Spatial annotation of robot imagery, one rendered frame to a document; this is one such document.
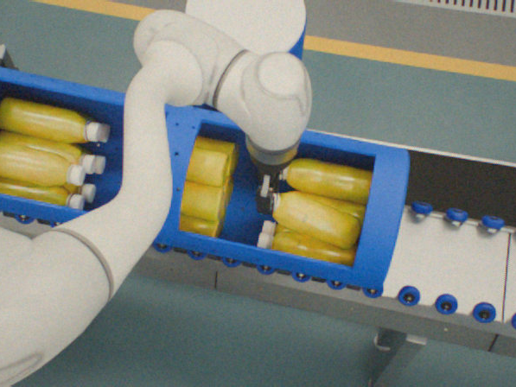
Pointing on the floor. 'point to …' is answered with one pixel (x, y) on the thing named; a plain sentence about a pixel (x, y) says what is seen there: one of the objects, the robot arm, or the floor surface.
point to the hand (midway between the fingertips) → (268, 193)
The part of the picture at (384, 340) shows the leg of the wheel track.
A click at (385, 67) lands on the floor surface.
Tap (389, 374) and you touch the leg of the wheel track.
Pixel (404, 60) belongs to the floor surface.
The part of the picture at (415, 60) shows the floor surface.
